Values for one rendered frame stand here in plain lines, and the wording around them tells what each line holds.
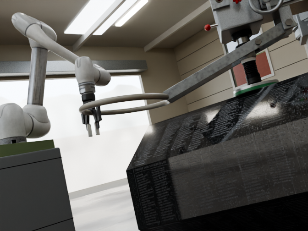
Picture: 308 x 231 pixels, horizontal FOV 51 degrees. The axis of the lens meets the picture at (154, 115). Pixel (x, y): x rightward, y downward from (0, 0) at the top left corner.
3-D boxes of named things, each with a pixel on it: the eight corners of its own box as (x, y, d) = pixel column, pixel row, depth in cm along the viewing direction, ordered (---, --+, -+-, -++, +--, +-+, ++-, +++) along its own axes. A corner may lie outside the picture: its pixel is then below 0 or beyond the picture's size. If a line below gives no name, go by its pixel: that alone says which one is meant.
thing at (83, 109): (179, 105, 187) (178, 100, 188) (163, 94, 140) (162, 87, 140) (100, 118, 197) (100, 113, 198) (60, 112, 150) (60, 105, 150)
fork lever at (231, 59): (290, 35, 163) (285, 27, 164) (299, 22, 144) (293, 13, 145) (172, 104, 173) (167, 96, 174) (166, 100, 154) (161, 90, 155)
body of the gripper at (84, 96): (77, 95, 178) (79, 111, 177) (89, 91, 174) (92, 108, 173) (86, 96, 185) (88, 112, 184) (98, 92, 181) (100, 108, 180)
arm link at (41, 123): (10, 137, 202) (34, 139, 222) (32, 138, 196) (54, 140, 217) (22, 18, 209) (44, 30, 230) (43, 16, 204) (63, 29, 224)
